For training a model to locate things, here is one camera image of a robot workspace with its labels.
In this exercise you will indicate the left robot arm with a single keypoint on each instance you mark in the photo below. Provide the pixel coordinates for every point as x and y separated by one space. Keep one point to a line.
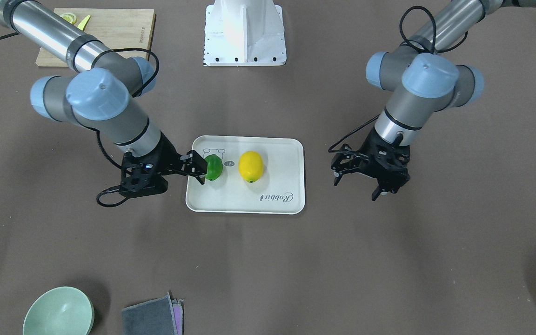
422 82

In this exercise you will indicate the lemon slice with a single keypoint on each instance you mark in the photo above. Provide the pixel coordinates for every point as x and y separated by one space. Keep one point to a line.
70 17

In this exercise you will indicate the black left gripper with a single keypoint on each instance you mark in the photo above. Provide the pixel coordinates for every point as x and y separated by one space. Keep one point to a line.
367 158

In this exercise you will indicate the grey folded cloth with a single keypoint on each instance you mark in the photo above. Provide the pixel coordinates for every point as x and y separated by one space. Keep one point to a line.
161 316

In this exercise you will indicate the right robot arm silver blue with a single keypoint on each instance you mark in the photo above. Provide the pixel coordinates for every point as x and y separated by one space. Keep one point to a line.
101 96

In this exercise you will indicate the yellow lemon wedge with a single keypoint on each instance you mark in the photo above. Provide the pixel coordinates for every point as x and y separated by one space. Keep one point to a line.
83 23

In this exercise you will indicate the yellow lemon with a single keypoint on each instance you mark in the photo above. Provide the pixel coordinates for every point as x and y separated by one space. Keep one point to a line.
251 166

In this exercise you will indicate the cream rabbit tray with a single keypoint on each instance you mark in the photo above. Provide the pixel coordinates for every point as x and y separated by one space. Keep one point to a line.
280 190

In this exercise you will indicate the white pole base plate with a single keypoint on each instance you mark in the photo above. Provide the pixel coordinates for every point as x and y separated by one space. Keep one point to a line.
244 33

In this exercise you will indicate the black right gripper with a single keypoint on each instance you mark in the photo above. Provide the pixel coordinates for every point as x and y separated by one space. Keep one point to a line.
169 156

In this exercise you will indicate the green lime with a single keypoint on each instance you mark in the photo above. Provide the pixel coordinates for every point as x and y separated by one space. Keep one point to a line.
214 167

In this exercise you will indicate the green bowl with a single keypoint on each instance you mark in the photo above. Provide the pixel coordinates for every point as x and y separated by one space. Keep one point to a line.
60 311

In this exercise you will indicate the wooden cutting board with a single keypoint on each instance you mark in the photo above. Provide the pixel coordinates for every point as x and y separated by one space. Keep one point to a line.
117 28

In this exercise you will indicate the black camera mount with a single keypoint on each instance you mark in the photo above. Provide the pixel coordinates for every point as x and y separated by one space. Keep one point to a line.
139 178

